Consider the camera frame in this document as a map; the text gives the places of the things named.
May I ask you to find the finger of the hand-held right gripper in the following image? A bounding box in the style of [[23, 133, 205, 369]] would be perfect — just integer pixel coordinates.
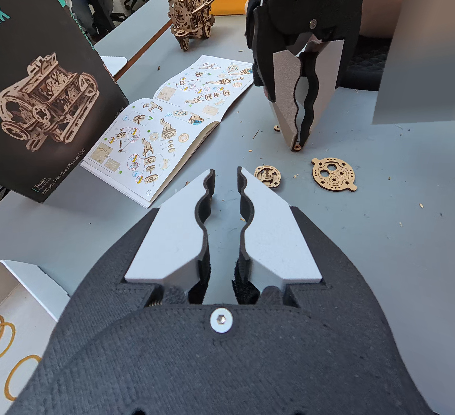
[[269, 49, 303, 149], [298, 39, 345, 146]]

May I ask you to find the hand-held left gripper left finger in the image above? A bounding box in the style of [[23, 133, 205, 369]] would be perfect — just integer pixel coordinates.
[[124, 169, 217, 295]]

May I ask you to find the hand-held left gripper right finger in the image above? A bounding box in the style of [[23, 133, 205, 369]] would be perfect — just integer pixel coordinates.
[[236, 166, 324, 291]]

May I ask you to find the wooden wheel part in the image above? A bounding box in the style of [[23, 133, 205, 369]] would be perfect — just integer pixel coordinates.
[[254, 165, 282, 190]]

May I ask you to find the assembled wooden model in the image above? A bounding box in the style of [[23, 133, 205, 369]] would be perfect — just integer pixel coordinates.
[[167, 0, 216, 51]]

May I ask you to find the black model kit box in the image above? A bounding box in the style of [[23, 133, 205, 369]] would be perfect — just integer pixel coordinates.
[[0, 0, 129, 204]]

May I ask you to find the black mesh cushion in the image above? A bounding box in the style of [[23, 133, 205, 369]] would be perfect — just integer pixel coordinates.
[[341, 35, 393, 92]]

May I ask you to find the round wooden plate with holes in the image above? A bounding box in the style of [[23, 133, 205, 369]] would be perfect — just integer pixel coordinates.
[[312, 157, 357, 192]]

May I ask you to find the instruction booklet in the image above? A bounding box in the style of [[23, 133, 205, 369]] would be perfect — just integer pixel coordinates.
[[80, 54, 255, 209]]

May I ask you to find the white open box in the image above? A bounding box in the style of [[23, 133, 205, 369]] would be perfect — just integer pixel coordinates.
[[0, 259, 70, 403]]

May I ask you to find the white cardboard flap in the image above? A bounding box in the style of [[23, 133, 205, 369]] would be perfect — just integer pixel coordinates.
[[100, 56, 127, 79]]

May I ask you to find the yellow rubber band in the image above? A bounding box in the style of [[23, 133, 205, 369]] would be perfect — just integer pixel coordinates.
[[4, 354, 42, 401], [0, 315, 17, 358]]

